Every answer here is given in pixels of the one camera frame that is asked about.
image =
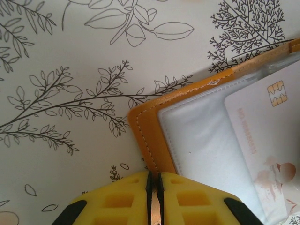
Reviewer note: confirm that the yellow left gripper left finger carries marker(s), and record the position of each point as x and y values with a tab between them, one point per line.
112	206

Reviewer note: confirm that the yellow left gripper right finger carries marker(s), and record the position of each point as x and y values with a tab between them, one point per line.
192	206

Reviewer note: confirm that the orange leather card holder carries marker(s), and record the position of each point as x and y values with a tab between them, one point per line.
145	122

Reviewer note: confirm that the white card with gold chip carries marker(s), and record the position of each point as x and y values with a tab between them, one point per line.
269	131

